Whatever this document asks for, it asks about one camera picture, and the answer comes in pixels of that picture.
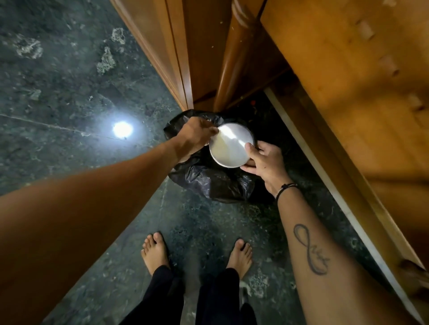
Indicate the black plastic garbage bag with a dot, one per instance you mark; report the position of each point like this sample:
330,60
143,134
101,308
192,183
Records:
204,177

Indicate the person's right hand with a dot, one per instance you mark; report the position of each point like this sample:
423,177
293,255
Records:
269,165

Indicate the wooden door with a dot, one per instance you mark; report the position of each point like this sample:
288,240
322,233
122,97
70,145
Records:
167,43

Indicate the person's left forearm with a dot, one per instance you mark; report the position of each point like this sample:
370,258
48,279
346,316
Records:
77,214

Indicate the person's foot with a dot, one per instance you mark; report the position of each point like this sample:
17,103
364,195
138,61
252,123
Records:
154,252
240,258

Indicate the person's right thumb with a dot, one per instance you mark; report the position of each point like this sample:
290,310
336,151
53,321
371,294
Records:
253,153

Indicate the large wooden cabinet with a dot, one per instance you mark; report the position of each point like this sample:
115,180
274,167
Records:
362,100

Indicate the person's right forearm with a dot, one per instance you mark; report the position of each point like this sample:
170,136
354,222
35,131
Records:
321,254

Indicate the person's left hand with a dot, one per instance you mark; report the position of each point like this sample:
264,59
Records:
191,135

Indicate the person's left fingers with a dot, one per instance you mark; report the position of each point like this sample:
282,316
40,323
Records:
211,130

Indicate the person's left foot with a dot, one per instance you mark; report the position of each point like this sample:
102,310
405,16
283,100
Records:
154,252

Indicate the round steel plate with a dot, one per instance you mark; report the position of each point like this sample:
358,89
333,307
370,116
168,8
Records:
229,145

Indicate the person's right foot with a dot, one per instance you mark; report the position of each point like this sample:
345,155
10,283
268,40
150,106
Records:
240,258

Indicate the turned wooden post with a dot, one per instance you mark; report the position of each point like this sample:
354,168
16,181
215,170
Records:
236,57

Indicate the black trousers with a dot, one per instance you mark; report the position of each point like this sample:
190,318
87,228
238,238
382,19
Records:
218,301

